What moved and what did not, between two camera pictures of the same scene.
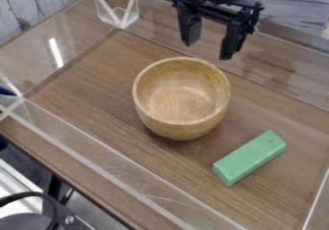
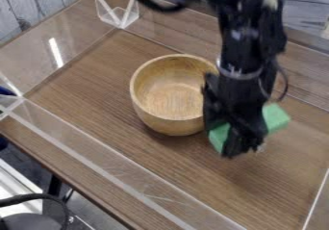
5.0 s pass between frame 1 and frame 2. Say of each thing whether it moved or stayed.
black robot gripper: moved
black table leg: stayed
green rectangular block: moved
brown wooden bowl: stayed
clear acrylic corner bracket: stayed
